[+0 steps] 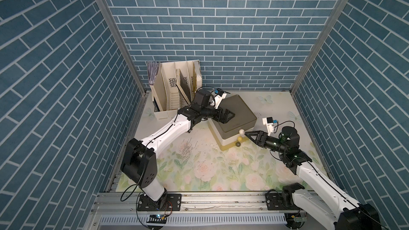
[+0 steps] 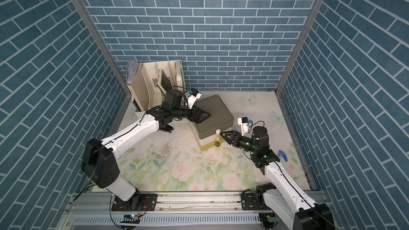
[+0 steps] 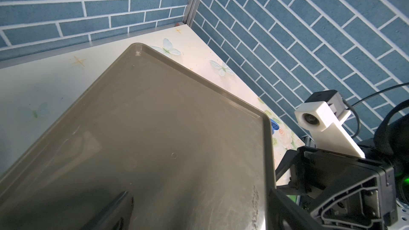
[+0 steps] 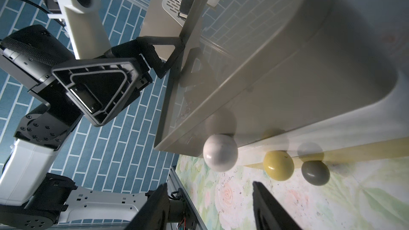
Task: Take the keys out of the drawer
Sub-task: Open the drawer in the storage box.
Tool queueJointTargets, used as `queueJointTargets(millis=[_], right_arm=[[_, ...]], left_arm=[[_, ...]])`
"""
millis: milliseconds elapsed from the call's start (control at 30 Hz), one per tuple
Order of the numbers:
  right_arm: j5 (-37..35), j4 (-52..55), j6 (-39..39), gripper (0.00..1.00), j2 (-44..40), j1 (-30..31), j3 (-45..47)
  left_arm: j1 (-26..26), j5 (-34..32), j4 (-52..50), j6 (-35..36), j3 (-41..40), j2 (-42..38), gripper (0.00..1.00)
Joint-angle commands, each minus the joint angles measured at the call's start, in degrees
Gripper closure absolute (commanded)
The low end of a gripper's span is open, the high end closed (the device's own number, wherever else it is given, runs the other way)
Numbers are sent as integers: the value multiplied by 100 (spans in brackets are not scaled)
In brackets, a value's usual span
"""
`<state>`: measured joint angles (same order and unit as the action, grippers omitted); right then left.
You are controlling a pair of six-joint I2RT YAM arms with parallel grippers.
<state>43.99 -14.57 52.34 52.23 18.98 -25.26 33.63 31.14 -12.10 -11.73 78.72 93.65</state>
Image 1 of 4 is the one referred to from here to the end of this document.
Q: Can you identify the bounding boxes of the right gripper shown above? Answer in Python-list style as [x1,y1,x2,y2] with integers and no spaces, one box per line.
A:
[245,131,287,155]

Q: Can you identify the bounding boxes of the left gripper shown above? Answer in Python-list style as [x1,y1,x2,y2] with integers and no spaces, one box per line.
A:
[199,105,235,124]

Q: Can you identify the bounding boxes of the grey three-drawer cabinet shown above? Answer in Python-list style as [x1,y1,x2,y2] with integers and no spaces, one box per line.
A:
[208,94,257,151]

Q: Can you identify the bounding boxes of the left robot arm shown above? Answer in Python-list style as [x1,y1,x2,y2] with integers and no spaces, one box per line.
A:
[120,88,235,210]

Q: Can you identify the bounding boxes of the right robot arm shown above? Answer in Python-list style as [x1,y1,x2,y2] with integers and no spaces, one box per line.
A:
[245,126,382,230]

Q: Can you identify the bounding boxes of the white file organizer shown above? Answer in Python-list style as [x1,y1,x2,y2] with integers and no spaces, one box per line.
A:
[149,60,202,120]

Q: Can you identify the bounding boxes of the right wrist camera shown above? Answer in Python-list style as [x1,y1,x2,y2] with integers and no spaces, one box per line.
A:
[263,117,279,135]

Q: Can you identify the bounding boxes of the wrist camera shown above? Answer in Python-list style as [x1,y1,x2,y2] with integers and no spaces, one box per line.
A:
[214,88,229,109]
[263,117,279,135]

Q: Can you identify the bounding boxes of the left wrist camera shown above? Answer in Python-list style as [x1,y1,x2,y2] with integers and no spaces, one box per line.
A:
[214,88,229,109]

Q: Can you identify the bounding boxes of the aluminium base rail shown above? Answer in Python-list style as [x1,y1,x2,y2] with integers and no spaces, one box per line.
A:
[84,191,365,230]

